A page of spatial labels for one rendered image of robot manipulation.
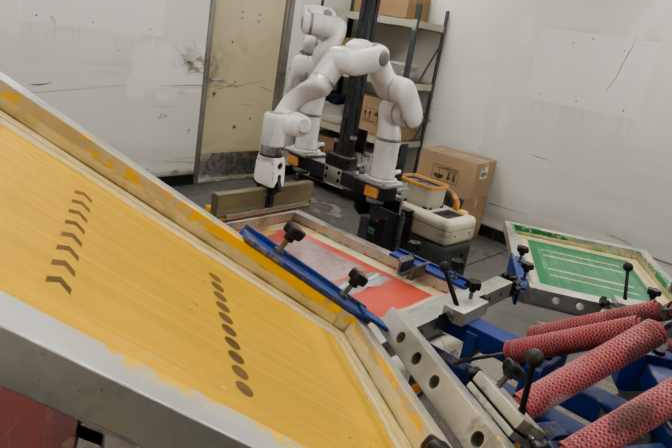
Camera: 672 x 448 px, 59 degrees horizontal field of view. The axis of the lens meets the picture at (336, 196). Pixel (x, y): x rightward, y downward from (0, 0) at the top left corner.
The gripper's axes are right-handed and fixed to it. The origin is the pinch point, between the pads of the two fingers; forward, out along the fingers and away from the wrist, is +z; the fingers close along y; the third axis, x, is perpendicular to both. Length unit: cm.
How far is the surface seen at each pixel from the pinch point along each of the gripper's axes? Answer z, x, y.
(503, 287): 7, -28, -73
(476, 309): 3, 1, -79
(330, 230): 11.8, -24.8, -8.4
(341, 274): 14.4, -5.1, -32.0
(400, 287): 15, -15, -47
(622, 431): -5, 33, -121
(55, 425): -2, 96, -68
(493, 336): 6, 3, -86
